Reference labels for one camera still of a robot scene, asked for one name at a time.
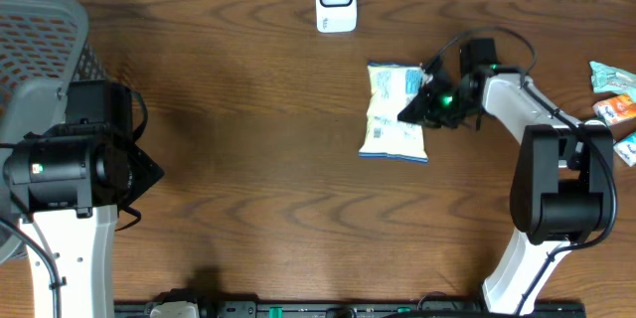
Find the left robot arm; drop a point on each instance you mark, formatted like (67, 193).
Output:
(68, 187)

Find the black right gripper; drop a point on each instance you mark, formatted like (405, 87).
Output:
(420, 111)

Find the grey plastic mesh basket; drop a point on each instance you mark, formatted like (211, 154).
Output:
(50, 74)

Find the orange tissue pack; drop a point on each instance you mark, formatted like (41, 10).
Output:
(616, 109)

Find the teal tissue pack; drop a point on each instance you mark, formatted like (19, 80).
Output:
(626, 149)

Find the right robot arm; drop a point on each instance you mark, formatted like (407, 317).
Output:
(563, 196)

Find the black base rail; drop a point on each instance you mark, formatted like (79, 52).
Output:
(250, 309)

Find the white teal package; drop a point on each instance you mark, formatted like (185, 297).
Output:
(393, 87)

